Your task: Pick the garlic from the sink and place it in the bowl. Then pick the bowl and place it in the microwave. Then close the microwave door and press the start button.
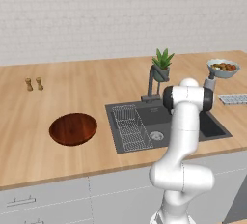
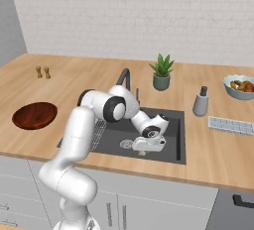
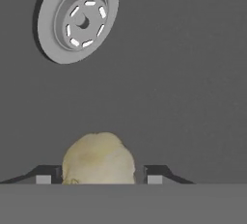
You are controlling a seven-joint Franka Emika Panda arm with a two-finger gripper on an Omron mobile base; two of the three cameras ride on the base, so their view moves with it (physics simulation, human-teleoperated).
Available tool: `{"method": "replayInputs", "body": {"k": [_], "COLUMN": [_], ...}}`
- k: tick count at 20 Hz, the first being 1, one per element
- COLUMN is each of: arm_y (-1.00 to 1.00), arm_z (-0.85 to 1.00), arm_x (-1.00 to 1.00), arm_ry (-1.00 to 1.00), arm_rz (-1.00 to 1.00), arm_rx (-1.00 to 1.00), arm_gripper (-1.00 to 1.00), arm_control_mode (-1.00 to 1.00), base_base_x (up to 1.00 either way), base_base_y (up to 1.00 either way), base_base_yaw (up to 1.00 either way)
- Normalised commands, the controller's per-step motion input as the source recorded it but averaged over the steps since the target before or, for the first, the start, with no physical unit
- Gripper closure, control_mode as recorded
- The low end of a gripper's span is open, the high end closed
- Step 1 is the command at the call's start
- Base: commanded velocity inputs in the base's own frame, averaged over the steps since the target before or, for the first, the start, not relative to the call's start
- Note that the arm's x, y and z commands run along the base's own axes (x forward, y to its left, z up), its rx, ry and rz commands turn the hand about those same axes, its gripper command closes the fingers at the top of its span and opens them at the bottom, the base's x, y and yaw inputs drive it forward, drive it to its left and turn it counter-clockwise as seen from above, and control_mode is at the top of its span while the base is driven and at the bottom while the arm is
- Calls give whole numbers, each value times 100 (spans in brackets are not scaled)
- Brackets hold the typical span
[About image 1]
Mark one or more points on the brown wooden bowl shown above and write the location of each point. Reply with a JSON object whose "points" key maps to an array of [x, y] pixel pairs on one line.
{"points": [[73, 129]]}

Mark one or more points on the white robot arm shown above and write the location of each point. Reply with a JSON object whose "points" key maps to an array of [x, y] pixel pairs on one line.
{"points": [[180, 144]]}

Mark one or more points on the grey grid tray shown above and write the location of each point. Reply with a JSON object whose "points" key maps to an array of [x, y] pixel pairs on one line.
{"points": [[234, 99]]}

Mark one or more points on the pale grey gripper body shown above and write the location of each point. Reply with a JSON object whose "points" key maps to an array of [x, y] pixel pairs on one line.
{"points": [[210, 82]]}

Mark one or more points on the pale bowl of fruit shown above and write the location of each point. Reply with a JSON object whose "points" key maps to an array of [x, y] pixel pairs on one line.
{"points": [[223, 68]]}

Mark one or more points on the white cupboard front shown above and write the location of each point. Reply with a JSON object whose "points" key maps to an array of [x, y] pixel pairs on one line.
{"points": [[125, 192]]}

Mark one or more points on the white drawer front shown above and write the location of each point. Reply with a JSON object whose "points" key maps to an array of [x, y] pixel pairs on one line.
{"points": [[64, 215], [58, 194]]}

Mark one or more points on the dark grey tap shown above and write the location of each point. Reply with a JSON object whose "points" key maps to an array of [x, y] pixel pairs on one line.
{"points": [[150, 86]]}

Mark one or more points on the green plant in grey pot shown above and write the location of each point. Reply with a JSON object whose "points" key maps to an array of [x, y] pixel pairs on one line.
{"points": [[163, 63]]}

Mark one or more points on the dark grey sink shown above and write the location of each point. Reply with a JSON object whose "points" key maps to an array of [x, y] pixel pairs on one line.
{"points": [[151, 118]]}

